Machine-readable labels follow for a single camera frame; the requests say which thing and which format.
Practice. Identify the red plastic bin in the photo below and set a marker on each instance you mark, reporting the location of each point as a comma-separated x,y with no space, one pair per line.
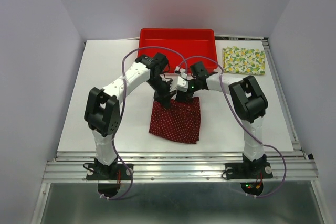
193,44

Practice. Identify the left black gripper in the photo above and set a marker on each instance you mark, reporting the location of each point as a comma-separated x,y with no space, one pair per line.
164,98

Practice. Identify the aluminium mounting rail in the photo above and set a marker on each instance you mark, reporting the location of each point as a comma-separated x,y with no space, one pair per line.
151,167

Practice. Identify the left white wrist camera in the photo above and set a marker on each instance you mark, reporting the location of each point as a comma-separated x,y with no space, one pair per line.
179,84

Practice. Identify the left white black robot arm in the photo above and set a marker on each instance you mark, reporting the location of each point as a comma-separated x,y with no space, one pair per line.
104,107

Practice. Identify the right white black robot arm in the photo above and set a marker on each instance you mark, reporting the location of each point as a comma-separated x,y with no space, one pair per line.
248,104

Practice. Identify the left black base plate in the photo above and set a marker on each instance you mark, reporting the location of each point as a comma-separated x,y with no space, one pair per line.
121,173

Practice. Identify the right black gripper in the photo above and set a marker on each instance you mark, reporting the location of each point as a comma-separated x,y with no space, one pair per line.
181,97

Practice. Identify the lemon print skirt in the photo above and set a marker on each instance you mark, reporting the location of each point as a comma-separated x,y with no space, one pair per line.
240,60

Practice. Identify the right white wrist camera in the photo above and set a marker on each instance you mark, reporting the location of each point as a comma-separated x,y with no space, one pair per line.
181,72

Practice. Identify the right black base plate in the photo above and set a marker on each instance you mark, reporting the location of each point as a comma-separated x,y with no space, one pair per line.
245,171

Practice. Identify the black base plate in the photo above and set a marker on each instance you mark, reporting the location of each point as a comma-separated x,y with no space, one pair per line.
245,171
121,173

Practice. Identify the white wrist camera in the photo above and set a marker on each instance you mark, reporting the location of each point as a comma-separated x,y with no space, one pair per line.
181,72
179,84

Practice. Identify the red polka dot skirt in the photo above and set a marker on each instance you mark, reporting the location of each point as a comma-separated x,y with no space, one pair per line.
179,123

